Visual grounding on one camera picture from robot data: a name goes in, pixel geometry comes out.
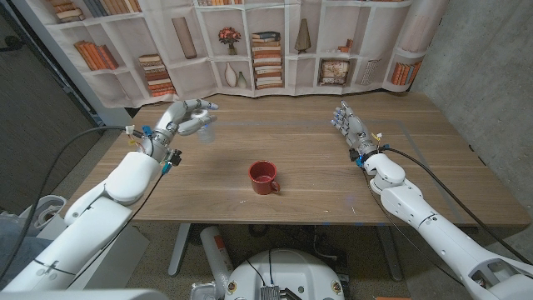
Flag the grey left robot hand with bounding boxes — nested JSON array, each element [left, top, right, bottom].
[[139, 98, 220, 164]]

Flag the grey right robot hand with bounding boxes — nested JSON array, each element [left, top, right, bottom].
[[330, 100, 382, 158]]

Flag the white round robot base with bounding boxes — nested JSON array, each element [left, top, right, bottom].
[[223, 248, 346, 300]]

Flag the printed bookshelf backdrop cloth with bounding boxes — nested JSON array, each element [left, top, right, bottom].
[[12, 0, 450, 109]]

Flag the red ceramic mug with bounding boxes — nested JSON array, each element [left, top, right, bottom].
[[247, 160, 281, 196]]

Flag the grey metal table leg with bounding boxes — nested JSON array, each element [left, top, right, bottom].
[[167, 223, 192, 278], [376, 224, 404, 283]]

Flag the white flat board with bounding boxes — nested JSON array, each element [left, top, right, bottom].
[[68, 223, 152, 291]]

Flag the white round machine housing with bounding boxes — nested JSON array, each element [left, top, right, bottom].
[[28, 194, 68, 231]]

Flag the silver foil tray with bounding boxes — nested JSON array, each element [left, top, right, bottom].
[[191, 282, 218, 300]]

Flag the white robot torso edge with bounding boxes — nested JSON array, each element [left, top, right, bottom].
[[0, 288, 170, 300]]

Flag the blue jeans person leg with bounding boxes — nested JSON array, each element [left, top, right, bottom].
[[0, 216, 42, 287]]

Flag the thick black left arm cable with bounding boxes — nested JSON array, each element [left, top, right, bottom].
[[0, 125, 139, 285]]

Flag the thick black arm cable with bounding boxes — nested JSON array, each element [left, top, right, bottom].
[[383, 146, 533, 267], [0, 125, 139, 285]]

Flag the black cable bundle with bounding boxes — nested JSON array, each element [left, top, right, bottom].
[[248, 224, 349, 272]]

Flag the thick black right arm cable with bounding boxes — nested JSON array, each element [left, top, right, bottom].
[[383, 146, 533, 267]]

